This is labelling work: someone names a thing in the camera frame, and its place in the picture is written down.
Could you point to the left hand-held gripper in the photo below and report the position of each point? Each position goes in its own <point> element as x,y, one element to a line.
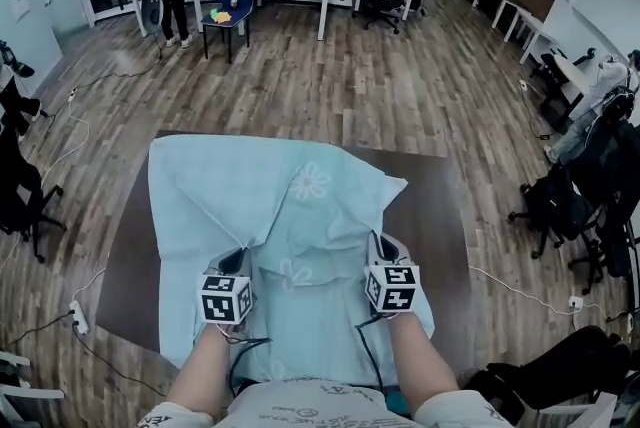
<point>225,298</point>

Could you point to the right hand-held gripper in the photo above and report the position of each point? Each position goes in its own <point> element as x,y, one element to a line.
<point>392,288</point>

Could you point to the light blue floral cloth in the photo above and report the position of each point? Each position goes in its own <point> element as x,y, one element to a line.
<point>240,186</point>

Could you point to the person's left forearm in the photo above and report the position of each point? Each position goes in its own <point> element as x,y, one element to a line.
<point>202,371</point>

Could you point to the person's right forearm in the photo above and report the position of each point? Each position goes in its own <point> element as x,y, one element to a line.
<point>422,366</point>

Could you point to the dark brown table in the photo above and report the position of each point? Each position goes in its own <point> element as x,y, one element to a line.
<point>435,226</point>

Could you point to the white power strip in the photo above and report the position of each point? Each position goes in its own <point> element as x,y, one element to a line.
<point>72,94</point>
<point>79,316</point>
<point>576,301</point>

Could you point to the person's white printed shirt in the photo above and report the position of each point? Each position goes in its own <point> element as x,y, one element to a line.
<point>310,408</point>

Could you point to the large black office chair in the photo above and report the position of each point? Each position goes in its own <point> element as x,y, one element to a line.
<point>565,366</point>

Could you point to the yellow and green items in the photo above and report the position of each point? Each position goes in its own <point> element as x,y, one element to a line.
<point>220,15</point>

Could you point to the white paper sheet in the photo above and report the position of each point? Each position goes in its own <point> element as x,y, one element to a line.
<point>20,3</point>

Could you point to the white desk frame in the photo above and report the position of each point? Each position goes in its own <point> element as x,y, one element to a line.
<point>575,413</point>
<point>25,391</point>

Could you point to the white wall desk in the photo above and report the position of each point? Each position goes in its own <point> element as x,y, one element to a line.
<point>570,76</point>

